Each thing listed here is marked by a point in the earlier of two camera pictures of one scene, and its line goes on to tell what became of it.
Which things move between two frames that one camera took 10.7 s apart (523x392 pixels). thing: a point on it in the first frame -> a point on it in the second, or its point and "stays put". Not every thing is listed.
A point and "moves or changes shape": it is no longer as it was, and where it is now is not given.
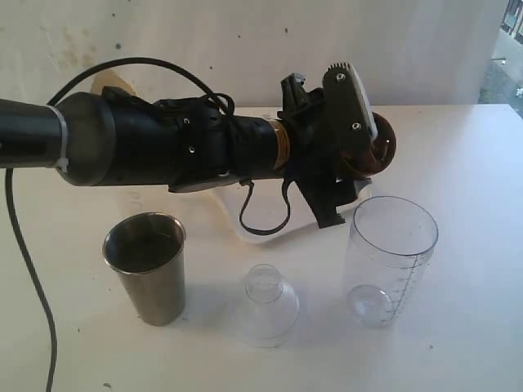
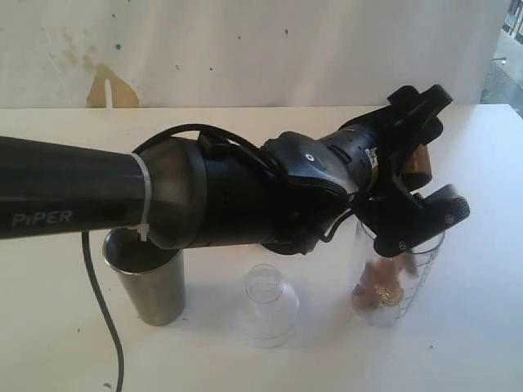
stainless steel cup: (147, 250) stays put
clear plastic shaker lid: (268, 311) stays put
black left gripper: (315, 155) -> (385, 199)
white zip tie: (63, 162) -> (144, 229)
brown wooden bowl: (379, 155) moves or changes shape
